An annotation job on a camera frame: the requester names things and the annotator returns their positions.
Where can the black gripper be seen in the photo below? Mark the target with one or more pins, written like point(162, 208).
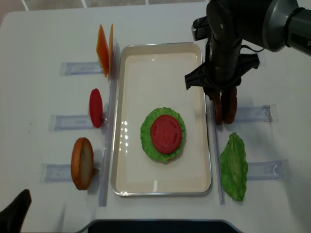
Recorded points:
point(225, 64)

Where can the brown meat patty front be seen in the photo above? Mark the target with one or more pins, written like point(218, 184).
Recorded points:
point(217, 108)

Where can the brown meat patty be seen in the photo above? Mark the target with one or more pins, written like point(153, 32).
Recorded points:
point(217, 108)
point(229, 105)

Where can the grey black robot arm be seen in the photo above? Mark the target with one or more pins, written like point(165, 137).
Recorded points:
point(270, 24)

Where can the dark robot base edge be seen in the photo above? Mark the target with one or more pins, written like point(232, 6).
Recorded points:
point(159, 226)

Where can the brown meat patty rear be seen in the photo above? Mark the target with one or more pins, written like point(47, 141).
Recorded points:
point(229, 105)

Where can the red tomato slice on tray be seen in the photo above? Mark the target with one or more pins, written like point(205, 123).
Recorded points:
point(166, 134)

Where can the standing green lettuce leaf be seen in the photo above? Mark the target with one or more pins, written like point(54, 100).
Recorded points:
point(234, 168)

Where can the green lettuce leaf on tray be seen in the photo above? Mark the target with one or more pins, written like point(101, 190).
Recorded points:
point(145, 137)

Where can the orange cheese slice left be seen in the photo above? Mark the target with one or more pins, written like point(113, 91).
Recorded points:
point(102, 51)

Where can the standing red tomato slice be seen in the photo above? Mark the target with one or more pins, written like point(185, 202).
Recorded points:
point(96, 108)

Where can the white rectangular metal tray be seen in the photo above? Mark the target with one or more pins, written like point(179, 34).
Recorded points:
point(152, 76)

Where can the right clear acrylic rack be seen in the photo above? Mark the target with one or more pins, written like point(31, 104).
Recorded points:
point(246, 121)

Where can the clear acrylic rack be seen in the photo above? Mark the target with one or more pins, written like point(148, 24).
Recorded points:
point(61, 173)
point(246, 121)

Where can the standing bun slice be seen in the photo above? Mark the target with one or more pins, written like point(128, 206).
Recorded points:
point(82, 163)

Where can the left clear acrylic rack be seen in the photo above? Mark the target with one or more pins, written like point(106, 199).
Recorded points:
point(61, 173)

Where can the black brown object corner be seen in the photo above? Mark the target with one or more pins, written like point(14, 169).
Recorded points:
point(12, 217)

